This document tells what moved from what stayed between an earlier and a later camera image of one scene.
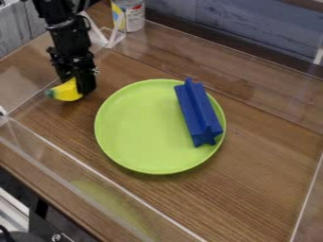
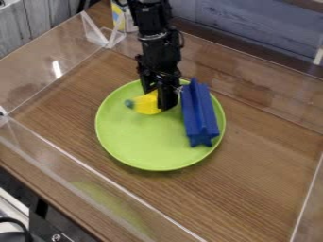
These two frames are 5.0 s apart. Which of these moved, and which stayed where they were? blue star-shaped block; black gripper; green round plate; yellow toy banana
Moved: yellow toy banana; black gripper
Stayed: blue star-shaped block; green round plate
